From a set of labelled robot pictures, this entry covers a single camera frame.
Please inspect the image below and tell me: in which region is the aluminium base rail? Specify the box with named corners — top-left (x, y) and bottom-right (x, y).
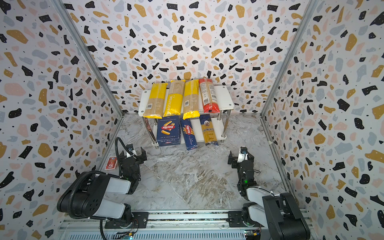
top-left (56, 208), bottom-right (313, 240)

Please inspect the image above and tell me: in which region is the blue Barilla rigatoni box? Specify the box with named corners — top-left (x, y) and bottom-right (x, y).
top-left (157, 116), bottom-right (181, 147)

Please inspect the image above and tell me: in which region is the black corrugated cable conduit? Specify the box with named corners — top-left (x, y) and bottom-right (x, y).
top-left (66, 136), bottom-right (131, 220)

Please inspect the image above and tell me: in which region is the red playing card box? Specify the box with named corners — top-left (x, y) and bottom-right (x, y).
top-left (105, 157), bottom-right (118, 170)

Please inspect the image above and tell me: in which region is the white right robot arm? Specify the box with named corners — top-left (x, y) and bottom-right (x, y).
top-left (227, 147), bottom-right (311, 240)

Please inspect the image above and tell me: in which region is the red spaghetti bag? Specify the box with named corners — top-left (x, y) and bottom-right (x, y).
top-left (199, 79), bottom-right (220, 113)

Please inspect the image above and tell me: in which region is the white two-tier shelf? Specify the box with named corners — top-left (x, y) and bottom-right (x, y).
top-left (139, 86), bottom-right (234, 147)

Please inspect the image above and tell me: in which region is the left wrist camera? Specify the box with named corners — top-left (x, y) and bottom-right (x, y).
top-left (126, 144), bottom-right (135, 158)

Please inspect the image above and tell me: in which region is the yellow Pastatime spaghetti bag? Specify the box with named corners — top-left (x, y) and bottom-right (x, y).
top-left (164, 80), bottom-right (186, 117)

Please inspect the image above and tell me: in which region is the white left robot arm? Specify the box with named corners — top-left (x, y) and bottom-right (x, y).
top-left (57, 145), bottom-right (148, 229)

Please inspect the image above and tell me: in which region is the yellow clear spaghetti bag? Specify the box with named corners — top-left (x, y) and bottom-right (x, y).
top-left (183, 80), bottom-right (200, 120)

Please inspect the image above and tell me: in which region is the blue Ankara spaghetti bag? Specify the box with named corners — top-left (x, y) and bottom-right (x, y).
top-left (199, 114), bottom-right (219, 146)

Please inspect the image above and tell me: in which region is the blue Barilla spaghetti box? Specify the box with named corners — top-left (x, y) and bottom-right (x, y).
top-left (180, 118), bottom-right (198, 151)

